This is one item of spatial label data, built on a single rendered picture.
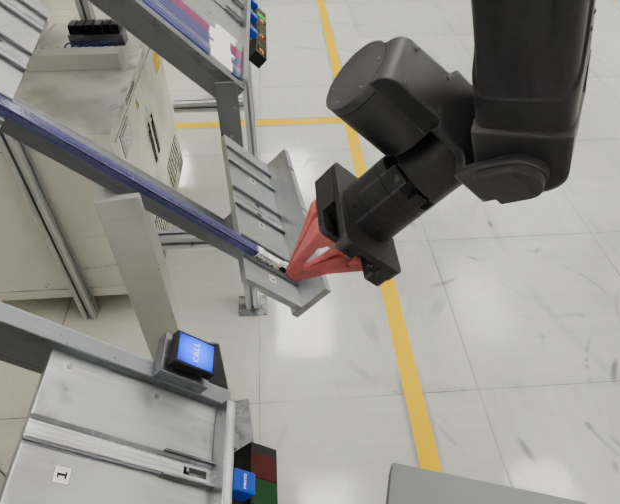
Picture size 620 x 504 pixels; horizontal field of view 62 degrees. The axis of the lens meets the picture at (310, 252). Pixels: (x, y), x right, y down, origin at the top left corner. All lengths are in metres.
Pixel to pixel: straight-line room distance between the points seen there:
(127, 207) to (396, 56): 0.49
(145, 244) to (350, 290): 1.01
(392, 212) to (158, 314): 0.57
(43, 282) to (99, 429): 1.20
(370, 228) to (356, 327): 1.19
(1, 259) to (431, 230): 1.38
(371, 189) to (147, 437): 0.33
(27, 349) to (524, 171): 0.46
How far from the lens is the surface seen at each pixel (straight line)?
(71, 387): 0.55
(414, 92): 0.35
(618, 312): 1.89
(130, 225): 0.77
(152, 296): 0.87
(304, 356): 1.53
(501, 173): 0.34
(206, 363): 0.58
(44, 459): 0.52
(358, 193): 0.42
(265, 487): 0.65
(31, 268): 1.68
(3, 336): 0.56
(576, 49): 0.30
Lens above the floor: 1.26
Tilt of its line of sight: 44 degrees down
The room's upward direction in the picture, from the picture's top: straight up
